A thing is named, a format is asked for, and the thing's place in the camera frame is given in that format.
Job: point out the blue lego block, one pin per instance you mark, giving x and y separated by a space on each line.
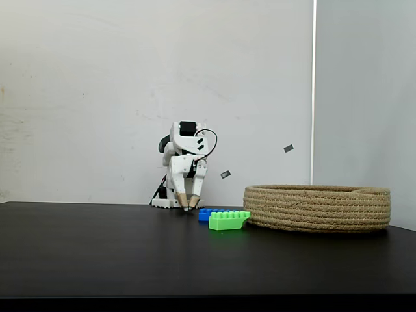
204 216

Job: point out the green lego block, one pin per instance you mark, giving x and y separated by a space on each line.
226 222

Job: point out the grey tape piece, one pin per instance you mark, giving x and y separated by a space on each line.
289 148
226 174

